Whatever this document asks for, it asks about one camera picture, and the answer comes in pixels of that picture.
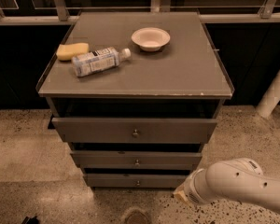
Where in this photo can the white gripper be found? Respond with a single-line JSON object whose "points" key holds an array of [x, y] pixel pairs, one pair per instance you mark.
{"points": [[192, 190]]}

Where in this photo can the grey bottom drawer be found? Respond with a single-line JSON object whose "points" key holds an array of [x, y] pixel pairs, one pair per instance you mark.
{"points": [[134, 181]]}

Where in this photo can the grey drawer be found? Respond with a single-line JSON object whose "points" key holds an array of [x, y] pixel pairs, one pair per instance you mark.
{"points": [[128, 130], [134, 181], [136, 160]]}

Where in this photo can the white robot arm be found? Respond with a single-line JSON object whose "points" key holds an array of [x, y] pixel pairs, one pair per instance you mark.
{"points": [[241, 180]]}

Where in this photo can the grey middle drawer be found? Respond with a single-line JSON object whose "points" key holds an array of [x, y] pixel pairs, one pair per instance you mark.
{"points": [[136, 160]]}

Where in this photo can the grey drawer cabinet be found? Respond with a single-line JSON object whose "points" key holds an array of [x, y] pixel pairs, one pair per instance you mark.
{"points": [[183, 80]]}

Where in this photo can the grey top drawer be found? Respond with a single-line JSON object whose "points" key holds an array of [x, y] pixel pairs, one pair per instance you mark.
{"points": [[128, 130]]}

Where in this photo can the white diagonal pole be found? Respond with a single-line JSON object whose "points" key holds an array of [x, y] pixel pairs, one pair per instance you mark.
{"points": [[270, 99]]}

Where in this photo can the clear plastic water bottle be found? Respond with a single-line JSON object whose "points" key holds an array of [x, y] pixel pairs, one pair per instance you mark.
{"points": [[99, 60]]}

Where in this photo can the black object on floor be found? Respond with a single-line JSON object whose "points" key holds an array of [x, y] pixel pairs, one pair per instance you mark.
{"points": [[30, 220]]}

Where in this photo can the white bowl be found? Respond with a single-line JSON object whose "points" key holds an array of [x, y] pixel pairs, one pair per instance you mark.
{"points": [[150, 39]]}

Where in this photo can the yellow sponge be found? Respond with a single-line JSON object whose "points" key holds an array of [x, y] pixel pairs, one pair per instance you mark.
{"points": [[67, 52]]}

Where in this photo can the metal railing frame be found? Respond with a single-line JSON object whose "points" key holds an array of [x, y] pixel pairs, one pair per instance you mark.
{"points": [[34, 12]]}

